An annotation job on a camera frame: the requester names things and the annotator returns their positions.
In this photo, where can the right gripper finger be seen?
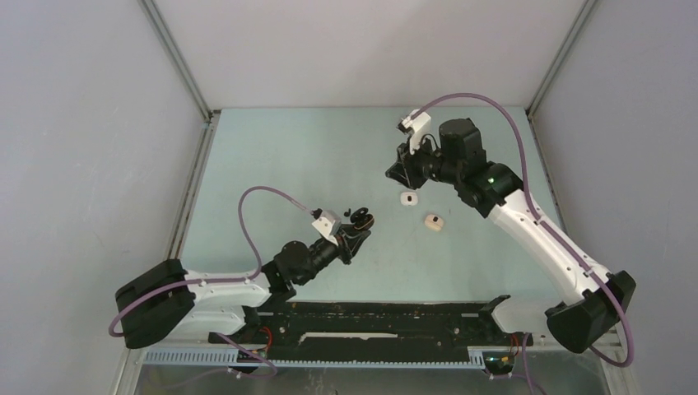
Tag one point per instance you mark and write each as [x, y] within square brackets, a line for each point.
[399, 168]
[402, 179]

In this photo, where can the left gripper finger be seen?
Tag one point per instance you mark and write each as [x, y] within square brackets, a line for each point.
[348, 231]
[352, 246]

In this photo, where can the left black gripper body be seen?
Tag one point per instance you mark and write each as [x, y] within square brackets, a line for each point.
[343, 249]

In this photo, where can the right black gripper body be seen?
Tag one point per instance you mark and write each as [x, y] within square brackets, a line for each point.
[424, 164]

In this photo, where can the black earbud charging case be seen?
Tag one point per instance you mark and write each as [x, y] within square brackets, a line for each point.
[364, 219]

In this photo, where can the white earbud charging case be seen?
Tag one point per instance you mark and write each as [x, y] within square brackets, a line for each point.
[409, 198]

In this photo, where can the beige earbud charging case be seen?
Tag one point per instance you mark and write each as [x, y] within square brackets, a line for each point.
[434, 222]

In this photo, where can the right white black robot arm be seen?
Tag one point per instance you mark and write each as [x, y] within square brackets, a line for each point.
[589, 293]

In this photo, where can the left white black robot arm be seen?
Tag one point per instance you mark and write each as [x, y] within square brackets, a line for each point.
[169, 301]

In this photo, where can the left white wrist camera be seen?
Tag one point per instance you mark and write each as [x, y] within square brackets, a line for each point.
[327, 223]

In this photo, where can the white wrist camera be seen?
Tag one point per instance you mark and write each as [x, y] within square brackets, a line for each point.
[327, 223]
[415, 126]

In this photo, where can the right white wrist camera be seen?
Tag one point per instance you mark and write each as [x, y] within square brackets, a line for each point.
[415, 126]

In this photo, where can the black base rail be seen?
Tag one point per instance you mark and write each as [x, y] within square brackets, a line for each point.
[378, 331]

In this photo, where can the grey cable duct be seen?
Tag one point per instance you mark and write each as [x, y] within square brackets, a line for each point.
[219, 357]

